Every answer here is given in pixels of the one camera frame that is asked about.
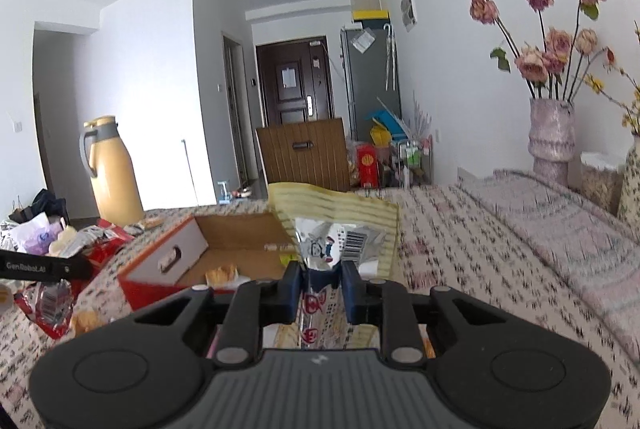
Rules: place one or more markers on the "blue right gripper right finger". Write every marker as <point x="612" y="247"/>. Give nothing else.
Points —
<point x="354" y="293"/>

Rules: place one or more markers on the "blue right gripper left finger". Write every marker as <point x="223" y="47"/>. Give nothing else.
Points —
<point x="290" y="288"/>

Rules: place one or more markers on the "red white snack bag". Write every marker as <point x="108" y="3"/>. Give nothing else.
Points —
<point x="48" y="305"/>

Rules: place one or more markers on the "yellow striped candy bag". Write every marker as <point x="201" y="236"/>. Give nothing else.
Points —
<point x="329" y="228"/>

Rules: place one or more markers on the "purple tissue pack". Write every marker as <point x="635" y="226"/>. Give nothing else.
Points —
<point x="36" y="235"/>

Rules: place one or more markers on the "red cardboard pumpkin box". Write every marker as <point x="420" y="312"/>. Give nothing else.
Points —
<point x="255" y="246"/>

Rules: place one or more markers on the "yellow thermos jug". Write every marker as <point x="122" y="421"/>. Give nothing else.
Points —
<point x="109" y="167"/>

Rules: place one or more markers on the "grey refrigerator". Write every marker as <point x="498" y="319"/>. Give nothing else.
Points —
<point x="369" y="87"/>

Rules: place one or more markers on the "dark brown entrance door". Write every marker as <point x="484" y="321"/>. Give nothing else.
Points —
<point x="295" y="81"/>

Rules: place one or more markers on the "pink grey folded blanket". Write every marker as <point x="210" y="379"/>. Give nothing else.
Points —
<point x="594" y="254"/>

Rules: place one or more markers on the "pink textured vase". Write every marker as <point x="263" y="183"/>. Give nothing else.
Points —
<point x="552" y="138"/>

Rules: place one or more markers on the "clear jar of nuts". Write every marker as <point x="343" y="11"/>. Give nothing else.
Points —
<point x="602" y="179"/>

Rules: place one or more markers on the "floral white vase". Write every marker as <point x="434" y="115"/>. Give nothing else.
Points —
<point x="629" y="209"/>

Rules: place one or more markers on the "dried pink roses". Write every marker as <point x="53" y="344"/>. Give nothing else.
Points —
<point x="557" y="65"/>

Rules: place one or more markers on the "yellow dried flower branches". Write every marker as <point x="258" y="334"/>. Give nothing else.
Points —
<point x="613" y="83"/>

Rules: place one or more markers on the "wire storage cart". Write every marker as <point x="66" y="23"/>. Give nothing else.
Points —
<point x="412" y="163"/>

